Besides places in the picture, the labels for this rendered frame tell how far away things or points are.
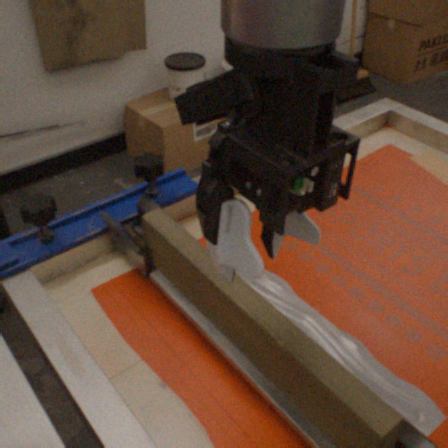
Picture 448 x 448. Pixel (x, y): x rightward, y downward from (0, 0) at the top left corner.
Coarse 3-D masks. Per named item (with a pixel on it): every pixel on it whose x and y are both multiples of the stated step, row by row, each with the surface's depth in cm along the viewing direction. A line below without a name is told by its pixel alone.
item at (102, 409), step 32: (352, 128) 93; (416, 128) 95; (128, 224) 70; (64, 256) 66; (96, 256) 70; (0, 288) 65; (32, 288) 61; (32, 320) 57; (64, 320) 57; (64, 352) 54; (64, 384) 51; (96, 384) 51; (96, 416) 48; (128, 416) 48
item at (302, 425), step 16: (160, 272) 62; (160, 288) 61; (176, 288) 60; (176, 304) 59; (192, 304) 58; (192, 320) 57; (208, 320) 56; (208, 336) 55; (224, 336) 55; (224, 352) 53; (240, 352) 53; (240, 368) 52; (256, 368) 51; (256, 384) 50; (272, 384) 50; (272, 400) 49; (288, 400) 49; (288, 416) 47; (304, 416) 47; (304, 432) 46; (320, 432) 46
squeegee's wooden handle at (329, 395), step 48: (144, 240) 62; (192, 240) 57; (192, 288) 57; (240, 288) 51; (240, 336) 52; (288, 336) 46; (288, 384) 48; (336, 384) 42; (336, 432) 44; (384, 432) 39
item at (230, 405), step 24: (336, 312) 63; (360, 312) 63; (360, 336) 60; (384, 336) 60; (384, 360) 57; (408, 360) 57; (216, 384) 55; (240, 384) 55; (432, 384) 55; (192, 408) 52; (216, 408) 52; (240, 408) 52; (264, 408) 52; (216, 432) 50; (240, 432) 50; (264, 432) 50; (288, 432) 50; (432, 432) 50
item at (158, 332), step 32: (384, 160) 90; (416, 192) 82; (256, 224) 76; (288, 256) 70; (96, 288) 66; (128, 288) 66; (320, 288) 66; (128, 320) 62; (160, 320) 62; (160, 352) 58; (192, 352) 58; (192, 384) 55
